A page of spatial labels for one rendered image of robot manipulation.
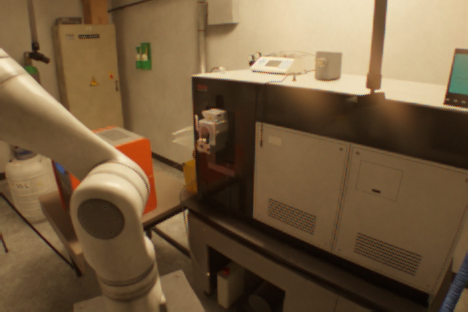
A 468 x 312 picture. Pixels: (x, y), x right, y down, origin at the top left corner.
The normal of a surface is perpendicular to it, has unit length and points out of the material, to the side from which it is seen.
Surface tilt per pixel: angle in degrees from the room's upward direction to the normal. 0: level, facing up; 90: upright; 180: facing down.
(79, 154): 99
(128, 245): 92
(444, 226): 90
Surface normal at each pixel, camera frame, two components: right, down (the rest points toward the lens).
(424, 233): -0.65, 0.24
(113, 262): 0.13, 0.31
